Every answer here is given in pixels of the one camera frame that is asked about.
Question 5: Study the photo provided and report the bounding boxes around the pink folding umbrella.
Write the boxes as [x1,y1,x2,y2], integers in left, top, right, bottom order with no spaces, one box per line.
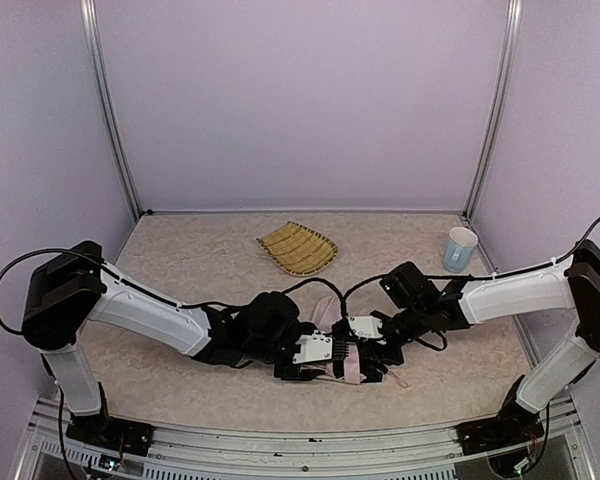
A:
[300,295,410,388]

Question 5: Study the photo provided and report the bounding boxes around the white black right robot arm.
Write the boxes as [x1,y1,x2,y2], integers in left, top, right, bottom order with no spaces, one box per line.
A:
[367,240,600,414]

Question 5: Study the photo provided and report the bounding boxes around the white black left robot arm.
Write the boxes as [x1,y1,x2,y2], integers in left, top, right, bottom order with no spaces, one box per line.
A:
[22,241,333,417]

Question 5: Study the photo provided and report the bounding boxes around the woven bamboo tray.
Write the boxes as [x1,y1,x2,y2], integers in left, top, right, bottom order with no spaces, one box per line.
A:
[257,221,339,277]

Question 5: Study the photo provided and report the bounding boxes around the light blue mug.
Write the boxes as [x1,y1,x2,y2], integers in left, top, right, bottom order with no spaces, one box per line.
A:
[443,227,479,273]

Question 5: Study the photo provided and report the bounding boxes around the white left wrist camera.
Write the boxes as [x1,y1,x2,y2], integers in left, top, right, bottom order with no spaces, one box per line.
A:
[292,333,349,365]

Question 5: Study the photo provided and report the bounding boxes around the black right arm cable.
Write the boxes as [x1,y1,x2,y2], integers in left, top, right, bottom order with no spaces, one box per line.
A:
[339,209,600,354]

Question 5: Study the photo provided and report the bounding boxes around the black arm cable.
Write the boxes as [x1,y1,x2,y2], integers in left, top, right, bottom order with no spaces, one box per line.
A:
[0,248,344,336]
[339,209,600,354]

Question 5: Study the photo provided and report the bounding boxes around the aluminium front rail frame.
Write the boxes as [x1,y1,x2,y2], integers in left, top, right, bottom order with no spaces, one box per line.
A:
[7,397,598,479]

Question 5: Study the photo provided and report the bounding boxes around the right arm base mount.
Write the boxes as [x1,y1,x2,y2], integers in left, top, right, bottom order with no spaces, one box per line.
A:
[456,376,544,455]

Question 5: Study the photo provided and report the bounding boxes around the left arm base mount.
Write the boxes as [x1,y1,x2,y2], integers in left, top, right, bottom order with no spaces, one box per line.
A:
[66,383,155,457]

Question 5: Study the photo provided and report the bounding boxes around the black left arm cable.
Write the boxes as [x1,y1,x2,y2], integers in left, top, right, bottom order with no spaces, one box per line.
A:
[0,248,344,336]

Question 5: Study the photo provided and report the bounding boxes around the right aluminium corner post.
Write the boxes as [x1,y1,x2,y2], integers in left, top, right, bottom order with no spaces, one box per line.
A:
[463,0,523,224]

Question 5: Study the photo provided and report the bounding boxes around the aluminium corner post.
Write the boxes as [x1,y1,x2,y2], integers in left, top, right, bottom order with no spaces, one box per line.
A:
[79,0,143,222]
[463,0,523,224]

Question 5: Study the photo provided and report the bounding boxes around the left aluminium corner post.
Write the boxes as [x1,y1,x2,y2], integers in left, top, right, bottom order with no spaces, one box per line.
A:
[79,0,143,222]

